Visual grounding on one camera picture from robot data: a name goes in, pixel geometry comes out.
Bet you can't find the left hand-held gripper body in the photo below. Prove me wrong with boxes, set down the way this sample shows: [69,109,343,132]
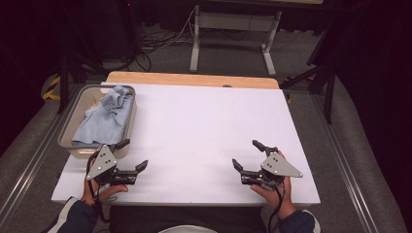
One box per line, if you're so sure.
[86,144,122,187]

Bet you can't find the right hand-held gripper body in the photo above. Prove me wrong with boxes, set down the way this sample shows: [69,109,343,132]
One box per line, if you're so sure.
[258,152,304,191]

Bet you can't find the light blue knit garment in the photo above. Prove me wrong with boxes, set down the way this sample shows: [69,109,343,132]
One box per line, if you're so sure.
[71,84,134,146]

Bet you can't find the beige basket with grey rim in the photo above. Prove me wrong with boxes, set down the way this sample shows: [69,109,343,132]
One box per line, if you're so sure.
[57,83,138,160]

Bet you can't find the person's left hand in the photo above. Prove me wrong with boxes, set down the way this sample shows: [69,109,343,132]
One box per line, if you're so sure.
[81,146,129,207]

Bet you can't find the person's right hand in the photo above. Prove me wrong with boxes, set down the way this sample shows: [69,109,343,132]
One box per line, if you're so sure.
[250,176,297,221]

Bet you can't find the person's white shirt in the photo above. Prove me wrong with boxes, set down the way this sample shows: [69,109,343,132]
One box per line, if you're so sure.
[157,224,219,233]

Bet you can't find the black metal stand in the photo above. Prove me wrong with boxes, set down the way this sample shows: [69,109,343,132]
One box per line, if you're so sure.
[279,18,338,125]
[56,0,110,115]

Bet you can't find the yellow black hazard tape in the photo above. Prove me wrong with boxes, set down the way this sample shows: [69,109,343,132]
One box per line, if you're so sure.
[42,76,62,101]

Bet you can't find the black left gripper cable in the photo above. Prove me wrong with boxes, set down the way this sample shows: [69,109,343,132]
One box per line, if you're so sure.
[86,150,112,224]

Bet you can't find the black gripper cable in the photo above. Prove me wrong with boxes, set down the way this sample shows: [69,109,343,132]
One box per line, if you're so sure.
[86,150,112,224]
[266,181,287,233]

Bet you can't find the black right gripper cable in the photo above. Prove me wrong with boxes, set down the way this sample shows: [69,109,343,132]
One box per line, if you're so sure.
[266,181,287,233]

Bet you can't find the aluminium floor rail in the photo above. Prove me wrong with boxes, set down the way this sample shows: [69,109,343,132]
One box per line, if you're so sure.
[310,93,381,233]
[0,84,86,229]

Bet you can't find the black floor cables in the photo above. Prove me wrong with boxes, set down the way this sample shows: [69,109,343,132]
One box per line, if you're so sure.
[106,27,195,73]

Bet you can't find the white metal desk frame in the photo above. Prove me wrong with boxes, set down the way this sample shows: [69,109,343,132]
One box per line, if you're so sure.
[189,4,283,78]

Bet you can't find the white floor cable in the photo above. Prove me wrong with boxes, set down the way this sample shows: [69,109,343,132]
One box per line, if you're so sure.
[142,6,198,50]

